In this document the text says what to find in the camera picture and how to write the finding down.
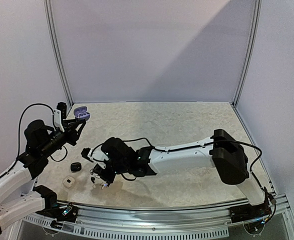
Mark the aluminium frame post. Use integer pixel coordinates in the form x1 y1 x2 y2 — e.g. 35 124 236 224
231 0 262 108
44 0 74 108

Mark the aluminium front rail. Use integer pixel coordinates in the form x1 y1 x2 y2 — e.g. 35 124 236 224
10 194 294 240

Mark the right aluminium frame post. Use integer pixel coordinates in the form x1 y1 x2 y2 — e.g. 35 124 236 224
231 0 262 108

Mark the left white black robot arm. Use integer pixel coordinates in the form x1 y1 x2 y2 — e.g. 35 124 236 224
0 119 86 235

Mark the purple earbud charging case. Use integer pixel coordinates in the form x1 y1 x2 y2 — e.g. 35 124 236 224
73 106 90 121

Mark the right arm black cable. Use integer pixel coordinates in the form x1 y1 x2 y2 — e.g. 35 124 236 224
89 136 275 198

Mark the left aluminium frame post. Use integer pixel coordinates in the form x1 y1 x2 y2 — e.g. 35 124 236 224
44 0 74 108

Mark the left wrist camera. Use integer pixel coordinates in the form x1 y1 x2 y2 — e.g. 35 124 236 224
53 102 67 132

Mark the white earbud charging case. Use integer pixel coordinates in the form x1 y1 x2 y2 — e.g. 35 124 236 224
63 176 75 189

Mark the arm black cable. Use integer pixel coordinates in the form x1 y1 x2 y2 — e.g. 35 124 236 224
8 103 56 173
89 136 275 198

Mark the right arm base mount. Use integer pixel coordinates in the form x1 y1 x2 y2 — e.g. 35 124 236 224
228 199 273 223

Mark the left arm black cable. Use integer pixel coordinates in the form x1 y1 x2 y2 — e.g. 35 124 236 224
8 103 56 173

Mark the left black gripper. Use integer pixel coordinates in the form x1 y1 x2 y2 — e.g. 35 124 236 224
40 118 85 158

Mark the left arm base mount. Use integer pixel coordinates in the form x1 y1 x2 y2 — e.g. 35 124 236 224
36 203 79 223

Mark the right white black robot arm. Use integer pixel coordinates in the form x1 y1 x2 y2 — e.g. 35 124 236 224
86 129 267 218

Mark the black earbud charging case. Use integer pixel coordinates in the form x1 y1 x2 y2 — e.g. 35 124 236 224
70 162 82 173

